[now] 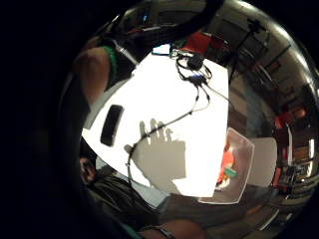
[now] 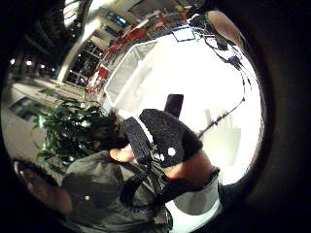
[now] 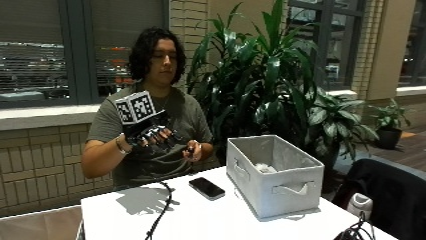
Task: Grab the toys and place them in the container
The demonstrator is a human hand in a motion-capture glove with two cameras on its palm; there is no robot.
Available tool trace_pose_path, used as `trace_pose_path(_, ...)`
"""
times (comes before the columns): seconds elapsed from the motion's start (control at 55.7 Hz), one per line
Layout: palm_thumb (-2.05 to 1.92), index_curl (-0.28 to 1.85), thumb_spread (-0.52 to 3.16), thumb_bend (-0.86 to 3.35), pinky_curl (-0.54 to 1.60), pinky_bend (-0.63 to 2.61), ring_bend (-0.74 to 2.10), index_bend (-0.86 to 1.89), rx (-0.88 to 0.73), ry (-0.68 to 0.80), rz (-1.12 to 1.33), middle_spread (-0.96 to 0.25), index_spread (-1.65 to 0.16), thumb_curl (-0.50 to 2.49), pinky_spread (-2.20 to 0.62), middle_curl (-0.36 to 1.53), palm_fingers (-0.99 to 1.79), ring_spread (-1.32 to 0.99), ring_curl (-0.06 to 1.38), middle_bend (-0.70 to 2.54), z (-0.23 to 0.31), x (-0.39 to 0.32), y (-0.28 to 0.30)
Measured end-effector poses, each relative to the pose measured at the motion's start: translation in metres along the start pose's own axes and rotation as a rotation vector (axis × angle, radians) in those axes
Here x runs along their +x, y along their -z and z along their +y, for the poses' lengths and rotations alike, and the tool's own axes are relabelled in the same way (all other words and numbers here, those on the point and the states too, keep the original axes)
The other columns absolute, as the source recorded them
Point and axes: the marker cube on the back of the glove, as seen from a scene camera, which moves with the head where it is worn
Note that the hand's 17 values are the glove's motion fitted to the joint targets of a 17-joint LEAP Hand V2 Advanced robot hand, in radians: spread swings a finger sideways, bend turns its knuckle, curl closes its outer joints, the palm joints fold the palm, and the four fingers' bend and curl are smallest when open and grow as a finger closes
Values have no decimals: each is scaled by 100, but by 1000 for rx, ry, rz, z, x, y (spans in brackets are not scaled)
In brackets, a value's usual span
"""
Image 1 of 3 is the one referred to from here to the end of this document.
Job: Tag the red chair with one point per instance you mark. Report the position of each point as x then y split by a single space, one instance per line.
199 42

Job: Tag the black tripod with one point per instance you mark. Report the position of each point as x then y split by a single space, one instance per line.
247 36

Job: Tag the green wristband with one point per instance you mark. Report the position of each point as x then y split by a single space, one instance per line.
112 63

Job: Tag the black oblong case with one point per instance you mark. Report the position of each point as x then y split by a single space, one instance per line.
111 124

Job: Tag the clear plastic bin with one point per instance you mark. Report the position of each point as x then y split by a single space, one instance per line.
244 156

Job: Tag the green toy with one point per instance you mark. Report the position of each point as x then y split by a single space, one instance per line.
231 172

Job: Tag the grey panel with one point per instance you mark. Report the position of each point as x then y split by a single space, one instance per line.
264 161

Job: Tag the the person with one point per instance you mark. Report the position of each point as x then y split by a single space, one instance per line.
116 197

